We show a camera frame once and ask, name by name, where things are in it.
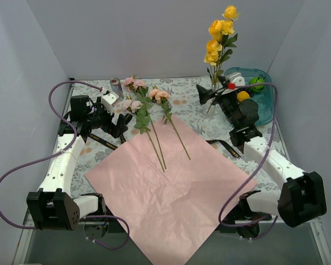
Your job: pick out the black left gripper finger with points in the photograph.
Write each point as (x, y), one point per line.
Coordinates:
(118, 132)
(123, 120)

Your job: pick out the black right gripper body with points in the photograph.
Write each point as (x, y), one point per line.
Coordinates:
(219, 94)

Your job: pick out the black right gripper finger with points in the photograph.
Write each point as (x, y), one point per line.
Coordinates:
(224, 81)
(206, 94)

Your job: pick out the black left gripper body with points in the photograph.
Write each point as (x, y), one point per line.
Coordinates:
(113, 127)

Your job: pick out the black ribbon gold lettering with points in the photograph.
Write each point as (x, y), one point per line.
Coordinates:
(111, 146)

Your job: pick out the orange-pink flower stem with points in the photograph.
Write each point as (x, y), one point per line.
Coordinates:
(162, 98)

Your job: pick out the yellow flower stem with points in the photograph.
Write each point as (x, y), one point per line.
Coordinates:
(219, 47)

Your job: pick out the pink and purple wrapping paper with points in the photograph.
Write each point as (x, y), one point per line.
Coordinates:
(170, 212)

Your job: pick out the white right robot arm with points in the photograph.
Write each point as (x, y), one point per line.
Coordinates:
(302, 196)

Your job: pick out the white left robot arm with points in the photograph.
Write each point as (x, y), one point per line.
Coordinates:
(52, 206)

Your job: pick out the clear glass vase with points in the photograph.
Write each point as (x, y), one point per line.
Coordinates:
(208, 110)

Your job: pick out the light pink flower stem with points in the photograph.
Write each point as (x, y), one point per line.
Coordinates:
(139, 108)

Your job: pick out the orange fruit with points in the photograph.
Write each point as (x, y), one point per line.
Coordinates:
(242, 95)

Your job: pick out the floral tablecloth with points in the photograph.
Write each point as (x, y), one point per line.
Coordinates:
(185, 102)

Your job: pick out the pale pink flower stem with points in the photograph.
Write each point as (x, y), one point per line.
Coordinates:
(139, 88)

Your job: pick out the teal plastic tray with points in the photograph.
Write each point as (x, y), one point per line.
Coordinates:
(263, 97)

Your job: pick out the silver drink can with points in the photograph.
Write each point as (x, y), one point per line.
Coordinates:
(117, 87)

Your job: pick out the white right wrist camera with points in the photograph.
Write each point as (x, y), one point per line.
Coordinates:
(236, 78)

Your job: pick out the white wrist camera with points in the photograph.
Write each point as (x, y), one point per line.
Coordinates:
(236, 78)
(109, 101)

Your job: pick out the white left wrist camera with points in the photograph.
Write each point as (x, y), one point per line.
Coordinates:
(109, 101)

